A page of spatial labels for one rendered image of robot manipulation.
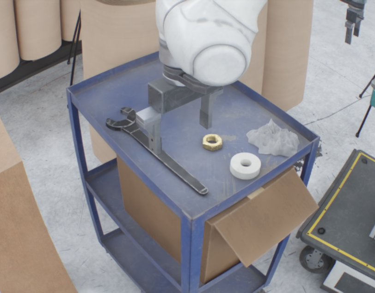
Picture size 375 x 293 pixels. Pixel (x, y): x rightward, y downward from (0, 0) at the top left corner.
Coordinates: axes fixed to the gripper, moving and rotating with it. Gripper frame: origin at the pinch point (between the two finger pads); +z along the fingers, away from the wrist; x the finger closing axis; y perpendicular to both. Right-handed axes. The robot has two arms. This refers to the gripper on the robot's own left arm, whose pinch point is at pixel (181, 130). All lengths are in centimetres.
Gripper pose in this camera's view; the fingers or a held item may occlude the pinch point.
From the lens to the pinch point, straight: 92.1
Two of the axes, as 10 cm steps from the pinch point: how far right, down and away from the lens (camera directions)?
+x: -7.7, 4.0, -5.0
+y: -6.4, -5.0, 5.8
